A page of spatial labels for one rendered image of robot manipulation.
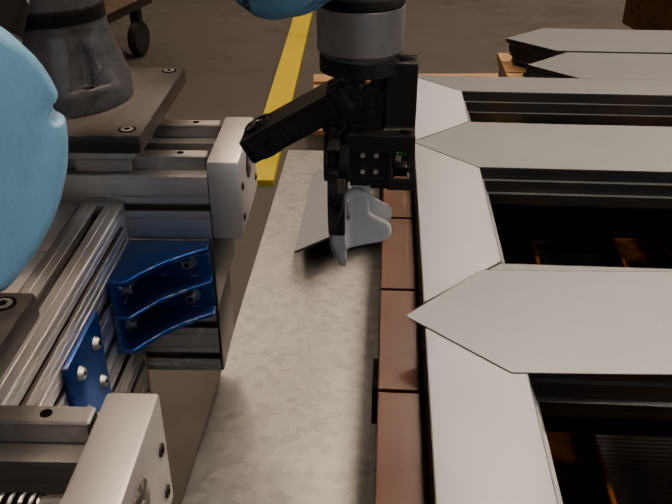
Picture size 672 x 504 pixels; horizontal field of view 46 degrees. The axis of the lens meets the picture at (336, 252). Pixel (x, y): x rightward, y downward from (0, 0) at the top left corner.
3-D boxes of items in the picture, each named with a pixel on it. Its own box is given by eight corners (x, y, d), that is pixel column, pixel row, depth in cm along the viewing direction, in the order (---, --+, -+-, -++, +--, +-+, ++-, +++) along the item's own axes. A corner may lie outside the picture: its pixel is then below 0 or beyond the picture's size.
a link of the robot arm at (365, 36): (312, 13, 63) (320, -9, 71) (313, 68, 66) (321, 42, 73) (406, 14, 63) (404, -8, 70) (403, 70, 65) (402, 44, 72)
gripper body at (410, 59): (412, 199, 71) (419, 67, 65) (317, 196, 72) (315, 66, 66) (410, 165, 78) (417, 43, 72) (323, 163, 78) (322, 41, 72)
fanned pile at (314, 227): (379, 172, 155) (379, 153, 153) (375, 276, 121) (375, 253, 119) (316, 170, 156) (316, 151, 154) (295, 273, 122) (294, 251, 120)
